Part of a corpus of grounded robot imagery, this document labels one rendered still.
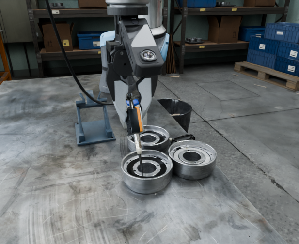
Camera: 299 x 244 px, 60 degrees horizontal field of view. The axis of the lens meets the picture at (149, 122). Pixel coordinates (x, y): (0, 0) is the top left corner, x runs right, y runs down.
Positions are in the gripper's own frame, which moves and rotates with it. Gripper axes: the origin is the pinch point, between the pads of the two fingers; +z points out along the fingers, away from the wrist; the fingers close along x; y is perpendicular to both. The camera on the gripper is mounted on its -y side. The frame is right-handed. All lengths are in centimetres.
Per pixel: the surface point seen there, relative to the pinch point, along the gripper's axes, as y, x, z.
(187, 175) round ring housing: -6.3, -9.7, 12.2
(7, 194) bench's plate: -0.3, 25.6, 13.1
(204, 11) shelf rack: 342, -197, 0
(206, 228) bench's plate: -18.9, -7.3, 13.1
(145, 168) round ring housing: -1.7, -1.9, 11.7
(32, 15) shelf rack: 343, 48, 1
